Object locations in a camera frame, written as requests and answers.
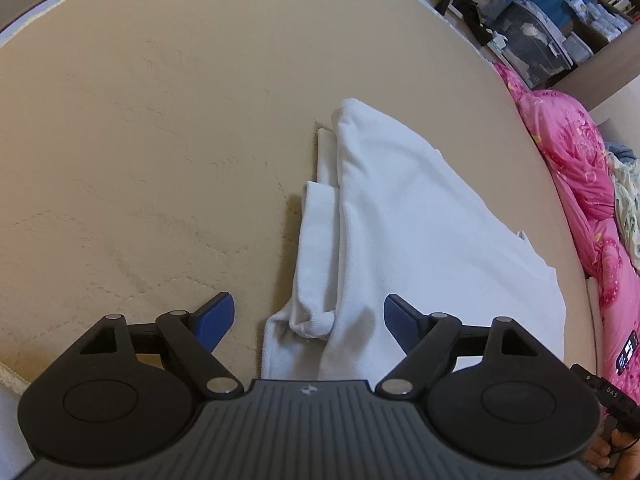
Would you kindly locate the pink floral quilt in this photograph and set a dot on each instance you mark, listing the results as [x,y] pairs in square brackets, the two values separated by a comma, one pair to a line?
[585,175]

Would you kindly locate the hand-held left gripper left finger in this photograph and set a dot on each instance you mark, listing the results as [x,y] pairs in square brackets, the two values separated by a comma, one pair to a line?
[216,322]

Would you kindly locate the clear plastic storage box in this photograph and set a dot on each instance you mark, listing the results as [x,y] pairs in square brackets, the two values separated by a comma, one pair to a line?
[532,42]

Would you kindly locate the wooden shelf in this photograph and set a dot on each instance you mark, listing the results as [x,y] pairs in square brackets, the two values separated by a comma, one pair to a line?
[605,15]

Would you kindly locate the beige bed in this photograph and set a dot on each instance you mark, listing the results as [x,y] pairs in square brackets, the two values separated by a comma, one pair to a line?
[150,135]

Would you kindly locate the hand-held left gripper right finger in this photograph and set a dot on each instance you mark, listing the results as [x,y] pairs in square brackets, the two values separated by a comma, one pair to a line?
[402,322]

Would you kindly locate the pale floral cloth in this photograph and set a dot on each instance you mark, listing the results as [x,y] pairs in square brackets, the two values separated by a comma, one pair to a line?
[627,200]

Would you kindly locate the white long-sleeve shirt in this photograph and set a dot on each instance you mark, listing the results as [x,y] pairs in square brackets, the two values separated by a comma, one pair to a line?
[400,240]

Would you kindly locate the person's right hand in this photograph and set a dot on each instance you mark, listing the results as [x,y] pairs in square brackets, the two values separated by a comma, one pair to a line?
[625,460]

